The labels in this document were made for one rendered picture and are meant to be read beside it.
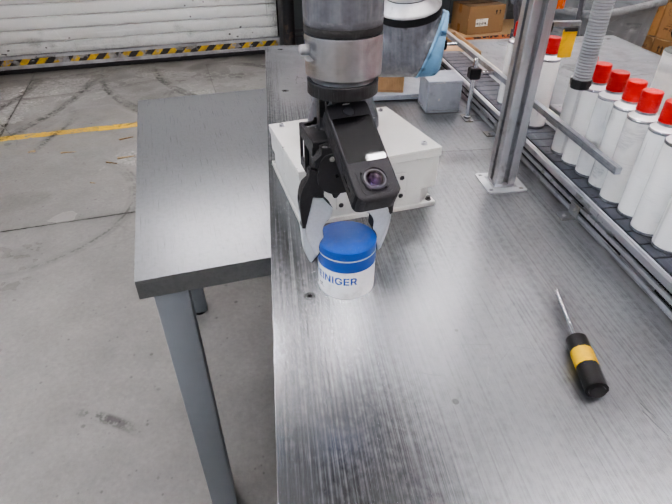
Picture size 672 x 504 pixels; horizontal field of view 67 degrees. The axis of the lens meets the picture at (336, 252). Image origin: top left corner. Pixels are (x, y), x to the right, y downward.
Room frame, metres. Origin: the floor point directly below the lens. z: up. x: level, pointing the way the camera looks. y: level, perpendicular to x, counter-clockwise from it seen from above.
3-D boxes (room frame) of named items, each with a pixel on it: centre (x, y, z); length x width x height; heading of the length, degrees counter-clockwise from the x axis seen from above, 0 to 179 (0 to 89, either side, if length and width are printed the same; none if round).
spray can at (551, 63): (1.19, -0.49, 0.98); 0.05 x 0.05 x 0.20
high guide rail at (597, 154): (1.32, -0.43, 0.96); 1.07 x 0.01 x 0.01; 7
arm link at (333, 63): (0.51, 0.00, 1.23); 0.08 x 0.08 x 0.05
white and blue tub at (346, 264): (0.49, -0.01, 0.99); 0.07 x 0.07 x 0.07
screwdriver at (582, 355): (0.50, -0.34, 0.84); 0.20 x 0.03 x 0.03; 175
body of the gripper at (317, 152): (0.51, 0.00, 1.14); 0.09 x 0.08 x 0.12; 17
